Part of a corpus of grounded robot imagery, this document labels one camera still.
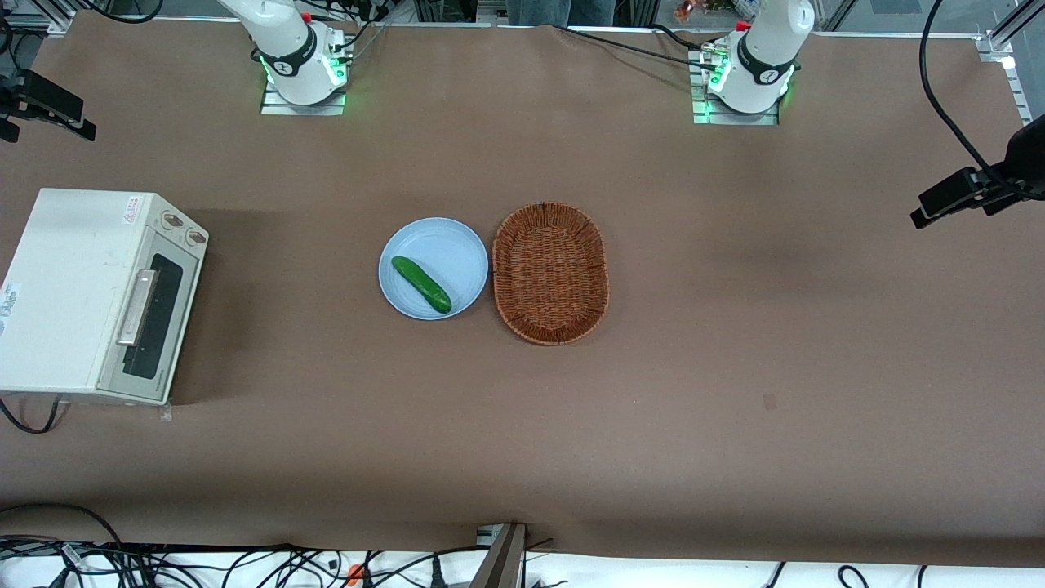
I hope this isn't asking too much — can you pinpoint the white toaster oven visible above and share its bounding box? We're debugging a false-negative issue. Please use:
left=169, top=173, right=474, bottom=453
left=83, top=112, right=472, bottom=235
left=0, top=188, right=210, bottom=407

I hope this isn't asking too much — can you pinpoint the brown oval wicker basket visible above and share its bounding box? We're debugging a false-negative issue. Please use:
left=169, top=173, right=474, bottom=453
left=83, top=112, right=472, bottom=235
left=492, top=202, right=610, bottom=346

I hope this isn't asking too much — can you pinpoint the green cucumber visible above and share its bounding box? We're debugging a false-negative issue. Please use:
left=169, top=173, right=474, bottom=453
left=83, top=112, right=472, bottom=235
left=391, top=256, right=452, bottom=314

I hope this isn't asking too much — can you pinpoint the light blue round plate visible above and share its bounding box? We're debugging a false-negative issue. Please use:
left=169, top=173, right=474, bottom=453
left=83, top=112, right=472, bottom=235
left=378, top=216, right=490, bottom=321

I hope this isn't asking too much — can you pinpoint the person in blue jeans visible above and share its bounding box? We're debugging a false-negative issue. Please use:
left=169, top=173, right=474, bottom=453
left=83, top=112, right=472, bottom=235
left=506, top=0, right=617, bottom=27

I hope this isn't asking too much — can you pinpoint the black left wrist camera cable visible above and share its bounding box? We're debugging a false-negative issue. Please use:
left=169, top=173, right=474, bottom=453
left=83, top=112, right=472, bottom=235
left=918, top=0, right=1025, bottom=189

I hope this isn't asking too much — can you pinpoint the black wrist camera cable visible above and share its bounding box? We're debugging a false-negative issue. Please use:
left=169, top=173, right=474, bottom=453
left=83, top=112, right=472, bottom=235
left=918, top=0, right=1025, bottom=189
left=82, top=0, right=164, bottom=25

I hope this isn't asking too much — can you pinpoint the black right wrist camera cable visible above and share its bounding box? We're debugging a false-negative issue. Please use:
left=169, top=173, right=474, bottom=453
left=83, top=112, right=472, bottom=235
left=82, top=0, right=164, bottom=25

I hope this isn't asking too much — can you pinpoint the aluminium frame rail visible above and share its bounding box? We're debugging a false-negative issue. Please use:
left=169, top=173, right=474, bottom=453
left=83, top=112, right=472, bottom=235
left=974, top=0, right=1045, bottom=105

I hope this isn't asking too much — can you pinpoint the short black base cable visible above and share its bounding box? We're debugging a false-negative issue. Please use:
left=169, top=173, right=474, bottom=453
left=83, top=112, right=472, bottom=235
left=649, top=22, right=713, bottom=53

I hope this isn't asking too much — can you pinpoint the black oven power cable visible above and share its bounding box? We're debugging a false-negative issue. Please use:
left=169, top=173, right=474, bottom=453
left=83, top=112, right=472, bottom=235
left=0, top=394, right=63, bottom=434

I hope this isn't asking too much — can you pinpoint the long black base cable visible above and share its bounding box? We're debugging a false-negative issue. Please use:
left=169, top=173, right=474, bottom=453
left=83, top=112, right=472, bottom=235
left=551, top=23, right=723, bottom=74

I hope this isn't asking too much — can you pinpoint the thin black arc cable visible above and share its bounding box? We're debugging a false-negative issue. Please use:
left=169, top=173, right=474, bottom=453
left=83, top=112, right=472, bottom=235
left=0, top=501, right=125, bottom=550

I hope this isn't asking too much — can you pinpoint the grey metal stand post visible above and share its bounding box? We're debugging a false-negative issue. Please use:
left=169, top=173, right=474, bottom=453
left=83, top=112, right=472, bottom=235
left=471, top=523, right=530, bottom=588

